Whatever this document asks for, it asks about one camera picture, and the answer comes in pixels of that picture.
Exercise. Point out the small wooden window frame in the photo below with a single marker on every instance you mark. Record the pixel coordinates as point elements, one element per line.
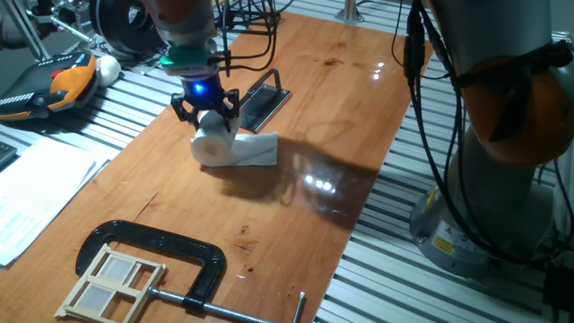
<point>114,285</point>

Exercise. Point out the orange black teach pendant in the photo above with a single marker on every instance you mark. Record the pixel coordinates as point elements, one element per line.
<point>67,85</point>

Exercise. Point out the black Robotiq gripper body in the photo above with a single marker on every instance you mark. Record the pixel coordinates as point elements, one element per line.
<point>204,96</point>

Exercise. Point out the black C-clamp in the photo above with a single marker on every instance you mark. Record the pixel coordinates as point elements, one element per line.
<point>157,240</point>

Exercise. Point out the black round spool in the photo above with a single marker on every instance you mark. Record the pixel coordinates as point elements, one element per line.
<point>107,27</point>

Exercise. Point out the metal paper roll holder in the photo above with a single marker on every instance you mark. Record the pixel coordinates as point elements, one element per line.
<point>262,105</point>

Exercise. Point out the white toilet paper roll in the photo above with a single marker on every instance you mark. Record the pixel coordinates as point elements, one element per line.
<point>251,150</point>

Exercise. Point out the metal post with foot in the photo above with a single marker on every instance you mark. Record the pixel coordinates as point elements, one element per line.
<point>350,13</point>

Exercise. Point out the metal base plate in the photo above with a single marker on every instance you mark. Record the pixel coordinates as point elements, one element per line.
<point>148,60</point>

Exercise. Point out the white ball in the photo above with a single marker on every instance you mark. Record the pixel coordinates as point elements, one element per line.
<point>108,69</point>

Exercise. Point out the white printed paper sheets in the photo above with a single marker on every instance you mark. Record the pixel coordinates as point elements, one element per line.
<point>40,188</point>

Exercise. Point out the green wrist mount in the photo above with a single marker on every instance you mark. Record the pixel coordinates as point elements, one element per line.
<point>188,56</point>

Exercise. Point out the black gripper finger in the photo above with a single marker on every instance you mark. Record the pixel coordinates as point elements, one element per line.
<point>231,105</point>
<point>181,110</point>

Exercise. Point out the metal tripod stand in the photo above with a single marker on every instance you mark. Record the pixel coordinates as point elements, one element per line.
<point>27,27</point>

